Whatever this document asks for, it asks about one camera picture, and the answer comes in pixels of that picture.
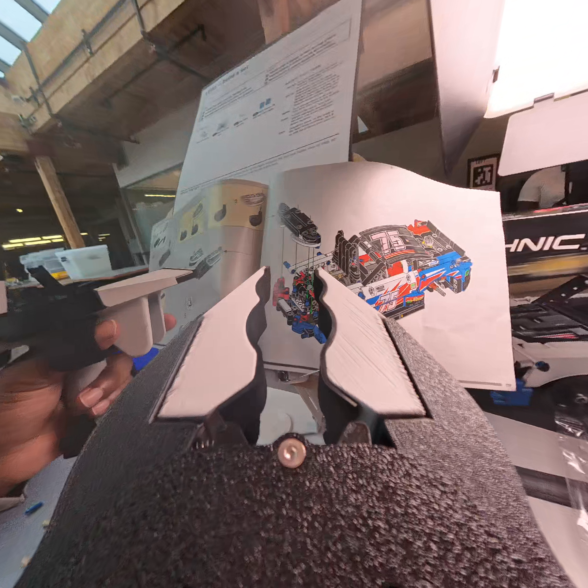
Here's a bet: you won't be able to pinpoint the printed paper sheet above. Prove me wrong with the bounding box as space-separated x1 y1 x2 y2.
174 0 364 196

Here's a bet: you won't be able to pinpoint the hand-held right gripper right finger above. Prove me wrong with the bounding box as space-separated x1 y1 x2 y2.
314 268 426 421

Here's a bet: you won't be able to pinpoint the open instruction booklet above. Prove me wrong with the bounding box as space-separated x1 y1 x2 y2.
149 162 516 392

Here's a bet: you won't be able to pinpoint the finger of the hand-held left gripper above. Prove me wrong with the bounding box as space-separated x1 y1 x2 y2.
94 269 194 359

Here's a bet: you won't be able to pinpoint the wooden roof beam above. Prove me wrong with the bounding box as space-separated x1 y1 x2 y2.
0 0 272 152

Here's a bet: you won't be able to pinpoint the person's left hand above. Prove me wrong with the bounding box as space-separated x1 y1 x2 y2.
0 315 177 497

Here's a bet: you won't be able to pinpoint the clear plastic bags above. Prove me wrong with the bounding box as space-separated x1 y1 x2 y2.
553 404 588 506

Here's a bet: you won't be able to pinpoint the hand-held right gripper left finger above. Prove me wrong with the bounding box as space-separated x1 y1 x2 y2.
156 266 273 421

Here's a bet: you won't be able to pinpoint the clear plastic storage box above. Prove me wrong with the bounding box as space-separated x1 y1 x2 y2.
21 245 112 279

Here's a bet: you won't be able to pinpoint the grey desk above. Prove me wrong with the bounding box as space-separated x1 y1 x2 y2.
0 413 588 588

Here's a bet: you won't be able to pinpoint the white cardboard box flaps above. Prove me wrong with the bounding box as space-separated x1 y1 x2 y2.
427 0 588 177

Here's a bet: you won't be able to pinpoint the black white marker tag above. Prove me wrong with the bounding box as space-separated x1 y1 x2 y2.
467 154 500 191

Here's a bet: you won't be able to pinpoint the wooden support post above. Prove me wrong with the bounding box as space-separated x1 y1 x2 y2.
34 155 86 250

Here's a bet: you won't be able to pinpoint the toy car box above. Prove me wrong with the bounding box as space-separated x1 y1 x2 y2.
502 204 588 414

